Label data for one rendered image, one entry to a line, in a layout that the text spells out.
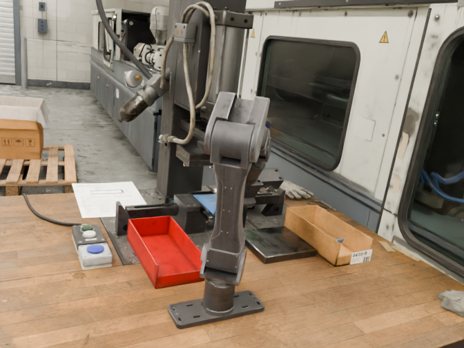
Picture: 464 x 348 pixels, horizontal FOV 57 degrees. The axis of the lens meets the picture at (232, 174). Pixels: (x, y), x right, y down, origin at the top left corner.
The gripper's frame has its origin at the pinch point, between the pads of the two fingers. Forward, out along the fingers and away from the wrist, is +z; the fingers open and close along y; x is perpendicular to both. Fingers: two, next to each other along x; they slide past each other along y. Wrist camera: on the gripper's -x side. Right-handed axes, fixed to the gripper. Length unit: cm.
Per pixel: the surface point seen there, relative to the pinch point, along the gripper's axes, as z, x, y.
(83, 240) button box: 10.0, 35.8, 0.4
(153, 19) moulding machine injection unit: 177, -119, 411
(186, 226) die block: 11.0, 7.6, 2.8
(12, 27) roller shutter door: 464, 16, 806
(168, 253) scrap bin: 7.8, 16.2, -7.2
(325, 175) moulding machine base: 18, -62, 26
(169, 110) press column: 2.4, 4.8, 41.8
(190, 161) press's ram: -5.5, 8.6, 12.6
